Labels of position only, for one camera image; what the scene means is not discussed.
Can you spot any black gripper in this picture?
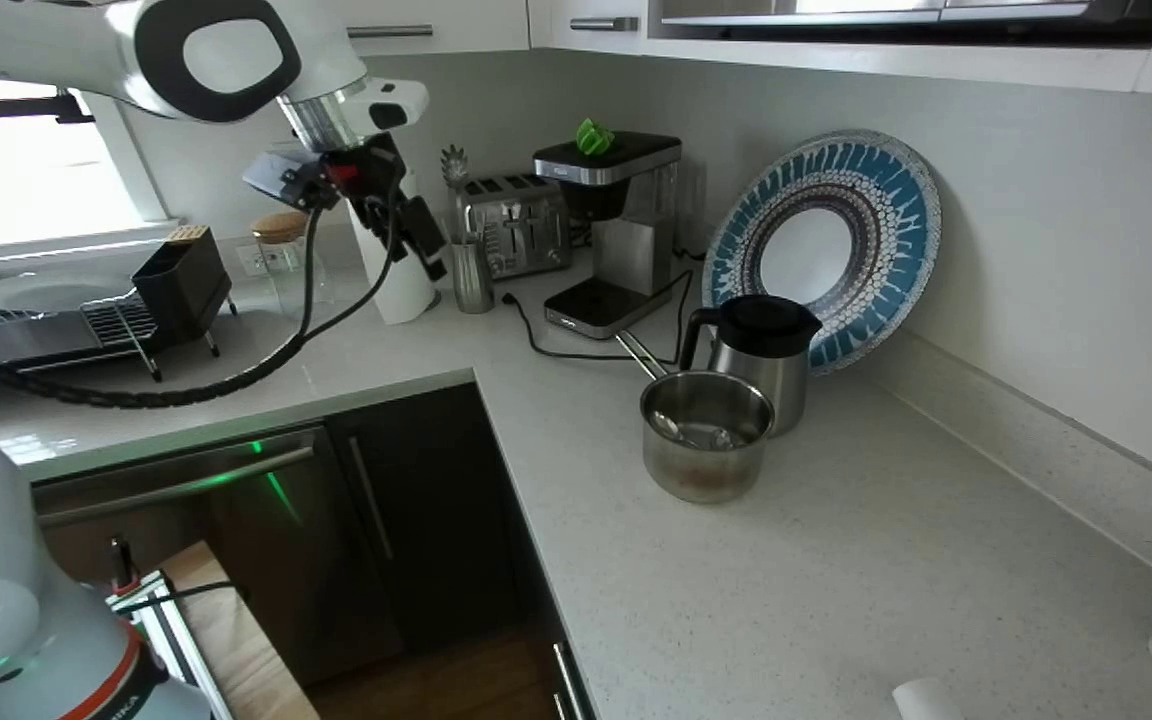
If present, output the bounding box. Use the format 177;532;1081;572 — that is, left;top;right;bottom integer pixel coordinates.
322;130;455;283

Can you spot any green ribbed plastic object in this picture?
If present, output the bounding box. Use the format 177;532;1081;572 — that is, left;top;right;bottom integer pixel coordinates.
571;114;614;161

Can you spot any black silver coffee machine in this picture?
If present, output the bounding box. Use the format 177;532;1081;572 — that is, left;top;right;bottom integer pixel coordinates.
529;129;707;344

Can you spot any white paper towel roll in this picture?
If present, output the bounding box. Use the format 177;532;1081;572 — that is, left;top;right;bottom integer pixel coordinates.
345;196;444;328

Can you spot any steel utensil cup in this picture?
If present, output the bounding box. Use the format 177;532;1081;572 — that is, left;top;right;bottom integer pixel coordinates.
447;237;501;317

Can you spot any small spiky ornament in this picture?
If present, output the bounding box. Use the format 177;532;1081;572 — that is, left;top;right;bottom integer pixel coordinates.
440;141;477;191

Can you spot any silver toaster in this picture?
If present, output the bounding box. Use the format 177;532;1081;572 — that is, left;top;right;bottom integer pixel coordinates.
447;166;571;283

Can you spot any glass jar cork lid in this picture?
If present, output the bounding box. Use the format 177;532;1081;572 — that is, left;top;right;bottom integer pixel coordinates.
253;207;312;292

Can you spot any black cutlery caddy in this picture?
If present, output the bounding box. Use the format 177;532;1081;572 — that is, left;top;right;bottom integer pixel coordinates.
131;224;235;344

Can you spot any dark base cabinet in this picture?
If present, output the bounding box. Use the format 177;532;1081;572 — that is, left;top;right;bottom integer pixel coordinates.
29;377;598;720

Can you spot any steel carafe black lid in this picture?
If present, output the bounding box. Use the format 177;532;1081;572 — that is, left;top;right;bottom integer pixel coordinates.
674;292;828;439

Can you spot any wooden table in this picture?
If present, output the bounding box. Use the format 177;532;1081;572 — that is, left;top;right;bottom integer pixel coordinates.
156;535;322;720

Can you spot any blue white patterned plate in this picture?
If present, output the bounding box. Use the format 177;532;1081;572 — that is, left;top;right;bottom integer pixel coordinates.
694;129;948;377

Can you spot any steel microwave oven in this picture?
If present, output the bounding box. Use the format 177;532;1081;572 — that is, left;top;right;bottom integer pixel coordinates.
647;0;1152;51

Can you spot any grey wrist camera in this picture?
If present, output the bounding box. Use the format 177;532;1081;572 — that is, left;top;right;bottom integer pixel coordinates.
245;141;328;210

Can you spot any black coffee machine power cable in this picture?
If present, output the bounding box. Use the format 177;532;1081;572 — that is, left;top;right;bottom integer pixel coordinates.
501;270;699;368

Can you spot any grey wall cabinet handle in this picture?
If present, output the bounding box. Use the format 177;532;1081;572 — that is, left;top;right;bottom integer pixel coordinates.
345;18;436;40
568;10;645;34

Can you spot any grey base cabinet handle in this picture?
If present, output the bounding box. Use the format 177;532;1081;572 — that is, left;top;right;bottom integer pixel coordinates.
546;640;587;720
345;430;400;565

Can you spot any white wall cabinet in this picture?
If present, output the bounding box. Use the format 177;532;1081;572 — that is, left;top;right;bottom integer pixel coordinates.
529;0;653;57

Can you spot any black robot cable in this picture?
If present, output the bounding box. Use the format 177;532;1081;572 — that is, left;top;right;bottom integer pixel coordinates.
0;196;407;410

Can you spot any long grey dishwasher handle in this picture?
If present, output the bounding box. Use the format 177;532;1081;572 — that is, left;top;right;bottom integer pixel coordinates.
32;439;317;526

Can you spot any steel pot with handle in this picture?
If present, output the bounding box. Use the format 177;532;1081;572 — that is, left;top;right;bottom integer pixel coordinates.
612;330;774;506

